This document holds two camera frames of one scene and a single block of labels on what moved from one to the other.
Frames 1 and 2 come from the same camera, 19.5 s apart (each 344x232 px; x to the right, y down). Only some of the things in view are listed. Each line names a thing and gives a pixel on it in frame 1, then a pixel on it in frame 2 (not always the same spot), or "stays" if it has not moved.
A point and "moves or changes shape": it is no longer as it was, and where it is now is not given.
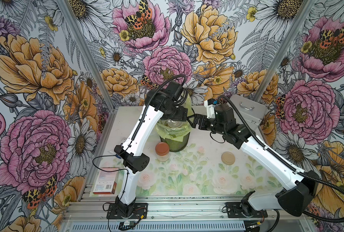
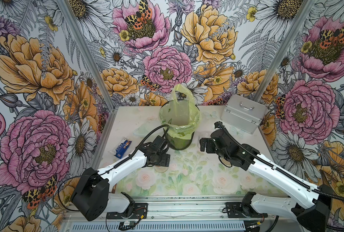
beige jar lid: (228, 158) stays
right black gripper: (203, 119) -> (209, 142)
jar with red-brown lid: (162, 151) moves or changes shape
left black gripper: (181, 114) -> (164, 161)
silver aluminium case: (251, 110) stays
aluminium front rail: (181, 213) stays
